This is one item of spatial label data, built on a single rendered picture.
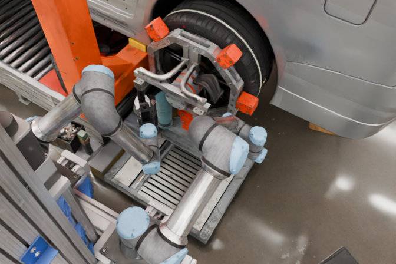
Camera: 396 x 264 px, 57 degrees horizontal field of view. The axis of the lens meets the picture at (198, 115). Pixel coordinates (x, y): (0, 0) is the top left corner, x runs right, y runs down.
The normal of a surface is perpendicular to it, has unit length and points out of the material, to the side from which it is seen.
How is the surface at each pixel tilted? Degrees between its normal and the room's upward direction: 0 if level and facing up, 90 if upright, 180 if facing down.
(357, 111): 90
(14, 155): 90
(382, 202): 0
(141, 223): 8
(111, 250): 0
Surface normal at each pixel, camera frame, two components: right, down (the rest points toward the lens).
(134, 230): -0.07, -0.66
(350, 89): -0.52, 0.68
